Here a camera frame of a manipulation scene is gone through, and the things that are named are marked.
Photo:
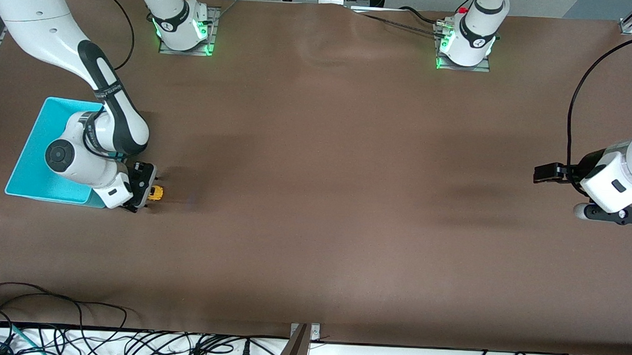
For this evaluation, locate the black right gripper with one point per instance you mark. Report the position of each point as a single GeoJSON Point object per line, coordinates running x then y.
{"type": "Point", "coordinates": [139, 178]}

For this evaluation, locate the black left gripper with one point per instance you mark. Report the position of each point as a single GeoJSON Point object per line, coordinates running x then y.
{"type": "Point", "coordinates": [582, 168]}

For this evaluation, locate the yellow beetle toy car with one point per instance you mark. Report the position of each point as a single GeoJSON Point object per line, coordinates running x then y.
{"type": "Point", "coordinates": [158, 193]}

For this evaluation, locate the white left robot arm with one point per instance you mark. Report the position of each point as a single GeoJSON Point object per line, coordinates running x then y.
{"type": "Point", "coordinates": [476, 30]}

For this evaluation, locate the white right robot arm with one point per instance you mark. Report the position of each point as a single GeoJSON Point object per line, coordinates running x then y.
{"type": "Point", "coordinates": [38, 10]}

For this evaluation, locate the turquoise plastic bin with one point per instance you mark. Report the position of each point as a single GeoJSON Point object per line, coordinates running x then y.
{"type": "Point", "coordinates": [32, 162]}

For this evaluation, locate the brown table cover sheet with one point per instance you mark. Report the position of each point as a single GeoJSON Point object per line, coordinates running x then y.
{"type": "Point", "coordinates": [315, 198]}

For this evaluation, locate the black power plug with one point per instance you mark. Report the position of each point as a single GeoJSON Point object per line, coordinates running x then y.
{"type": "Point", "coordinates": [245, 351]}

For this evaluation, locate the dark diagonal pole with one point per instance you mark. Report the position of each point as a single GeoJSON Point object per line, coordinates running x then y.
{"type": "Point", "coordinates": [295, 350]}

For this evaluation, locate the grey metal bracket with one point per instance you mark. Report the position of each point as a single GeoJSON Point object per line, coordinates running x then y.
{"type": "Point", "coordinates": [315, 331]}

